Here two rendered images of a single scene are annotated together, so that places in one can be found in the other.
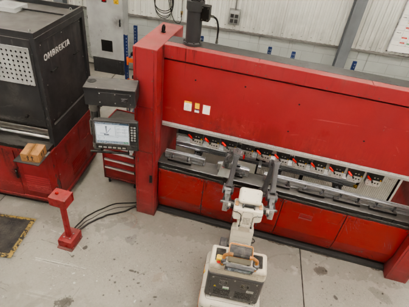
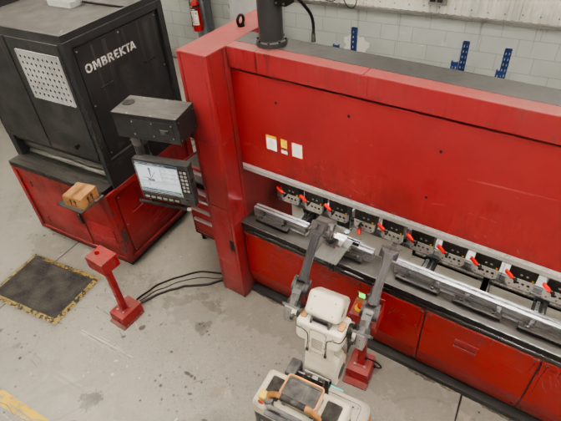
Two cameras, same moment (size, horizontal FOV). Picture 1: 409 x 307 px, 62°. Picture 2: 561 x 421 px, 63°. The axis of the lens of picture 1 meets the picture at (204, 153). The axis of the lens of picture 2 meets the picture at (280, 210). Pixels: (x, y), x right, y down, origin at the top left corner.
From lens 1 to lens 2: 1.31 m
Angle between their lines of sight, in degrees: 21
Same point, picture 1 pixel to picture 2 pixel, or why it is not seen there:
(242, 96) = (346, 132)
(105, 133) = (149, 177)
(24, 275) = (61, 351)
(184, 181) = (278, 255)
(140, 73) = (192, 92)
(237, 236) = (314, 362)
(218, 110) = (313, 153)
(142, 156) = (217, 212)
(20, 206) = not seen: hidden behind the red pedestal
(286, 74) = (411, 96)
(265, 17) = not seen: outside the picture
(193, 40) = (267, 38)
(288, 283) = not seen: outside the picture
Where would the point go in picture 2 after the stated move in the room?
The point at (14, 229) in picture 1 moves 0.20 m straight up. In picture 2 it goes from (73, 287) to (65, 274)
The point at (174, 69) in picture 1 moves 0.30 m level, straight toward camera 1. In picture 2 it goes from (245, 85) to (229, 107)
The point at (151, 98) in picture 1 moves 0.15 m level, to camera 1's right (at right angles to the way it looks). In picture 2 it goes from (211, 130) to (230, 134)
